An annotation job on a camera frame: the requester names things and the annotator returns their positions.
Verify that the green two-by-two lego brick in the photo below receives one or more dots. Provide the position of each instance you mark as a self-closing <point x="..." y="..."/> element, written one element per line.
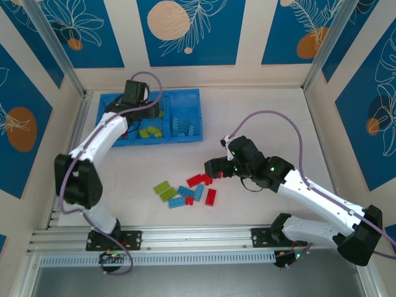
<point x="143" y="133"/>

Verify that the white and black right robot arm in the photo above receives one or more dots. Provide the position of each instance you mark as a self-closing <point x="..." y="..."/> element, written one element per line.
<point x="321" y="205"/>

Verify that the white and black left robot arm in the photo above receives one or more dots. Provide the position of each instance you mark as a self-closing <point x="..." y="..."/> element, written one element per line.
<point x="105" y="140"/>

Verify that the blue three-compartment plastic bin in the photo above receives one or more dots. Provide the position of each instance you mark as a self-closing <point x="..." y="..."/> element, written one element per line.
<point x="185" y="103"/>

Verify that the black controller board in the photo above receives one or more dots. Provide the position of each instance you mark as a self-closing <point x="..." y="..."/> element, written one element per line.
<point x="109" y="257"/>
<point x="286" y="260"/>

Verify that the small red lego brick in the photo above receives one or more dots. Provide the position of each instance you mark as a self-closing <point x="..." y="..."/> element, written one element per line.
<point x="189" y="201"/>

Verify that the aluminium side rail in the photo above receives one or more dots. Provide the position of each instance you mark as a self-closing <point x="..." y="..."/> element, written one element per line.
<point x="318" y="123"/>
<point x="80" y="123"/>

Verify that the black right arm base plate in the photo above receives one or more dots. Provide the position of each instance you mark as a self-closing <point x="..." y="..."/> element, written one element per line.
<point x="260" y="237"/>

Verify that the blue floral wall panel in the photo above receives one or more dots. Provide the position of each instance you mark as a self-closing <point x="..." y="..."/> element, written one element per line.
<point x="92" y="52"/>
<point x="31" y="40"/>
<point x="355" y="37"/>
<point x="278" y="37"/>
<point x="216" y="46"/>
<point x="18" y="92"/>
<point x="365" y="139"/>

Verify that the aluminium mounting rail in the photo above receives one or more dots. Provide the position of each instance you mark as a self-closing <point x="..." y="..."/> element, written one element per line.
<point x="198" y="238"/>

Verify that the aluminium frame post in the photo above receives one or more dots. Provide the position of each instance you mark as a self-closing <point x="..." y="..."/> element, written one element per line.
<point x="325" y="46"/>
<point x="63" y="55"/>

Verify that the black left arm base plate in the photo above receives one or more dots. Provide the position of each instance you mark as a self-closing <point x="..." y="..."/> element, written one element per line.
<point x="136" y="239"/>

